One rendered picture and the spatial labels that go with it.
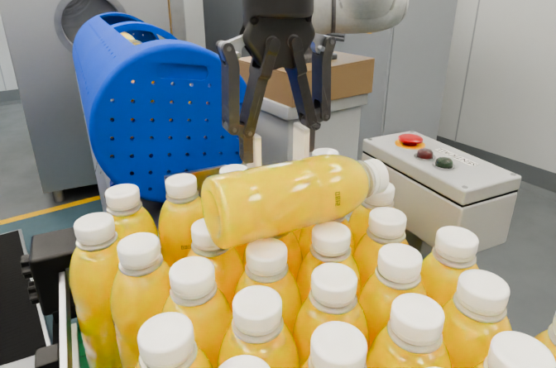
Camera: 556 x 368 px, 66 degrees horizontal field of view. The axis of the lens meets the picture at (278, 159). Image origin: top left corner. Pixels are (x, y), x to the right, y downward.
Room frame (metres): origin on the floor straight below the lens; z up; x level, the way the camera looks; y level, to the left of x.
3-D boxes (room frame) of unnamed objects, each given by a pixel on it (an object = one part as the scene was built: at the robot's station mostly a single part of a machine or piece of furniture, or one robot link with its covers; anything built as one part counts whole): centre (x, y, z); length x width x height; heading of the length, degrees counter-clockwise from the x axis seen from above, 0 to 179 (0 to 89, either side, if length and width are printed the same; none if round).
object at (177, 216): (0.49, 0.12, 0.99); 0.07 x 0.07 x 0.19
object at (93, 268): (0.38, 0.19, 0.99); 0.07 x 0.07 x 0.19
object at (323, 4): (1.37, -0.07, 1.27); 0.18 x 0.16 x 0.22; 84
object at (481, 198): (0.55, -0.22, 1.05); 0.20 x 0.10 x 0.10; 26
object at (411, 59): (3.23, -0.16, 0.72); 2.15 x 0.54 x 1.45; 35
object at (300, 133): (0.49, -0.03, 1.13); 0.03 x 0.01 x 0.07; 26
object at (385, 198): (0.47, -0.12, 1.09); 0.04 x 0.04 x 0.02
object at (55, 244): (0.49, 0.29, 0.95); 0.10 x 0.07 x 0.10; 116
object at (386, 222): (0.40, -0.12, 1.09); 0.04 x 0.04 x 0.02
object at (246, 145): (0.45, 0.04, 1.16); 0.03 x 0.01 x 0.05; 116
